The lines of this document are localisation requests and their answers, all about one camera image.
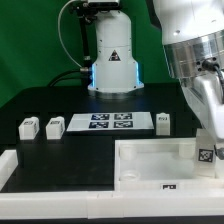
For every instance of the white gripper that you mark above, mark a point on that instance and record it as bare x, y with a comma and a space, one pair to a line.
204, 97

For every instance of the white square tabletop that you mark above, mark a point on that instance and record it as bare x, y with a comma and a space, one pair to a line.
160, 164

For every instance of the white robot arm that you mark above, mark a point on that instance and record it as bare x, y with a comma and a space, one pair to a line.
193, 43

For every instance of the sheet with fiducial markers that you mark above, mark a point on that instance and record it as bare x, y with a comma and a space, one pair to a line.
111, 121

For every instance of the white front obstacle wall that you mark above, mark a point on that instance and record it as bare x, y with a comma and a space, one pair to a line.
94, 205

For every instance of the white obstacle wall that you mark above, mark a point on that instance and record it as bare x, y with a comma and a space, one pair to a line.
8, 164
94, 205

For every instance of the white left obstacle wall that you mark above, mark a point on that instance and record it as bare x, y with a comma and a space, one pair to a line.
8, 164

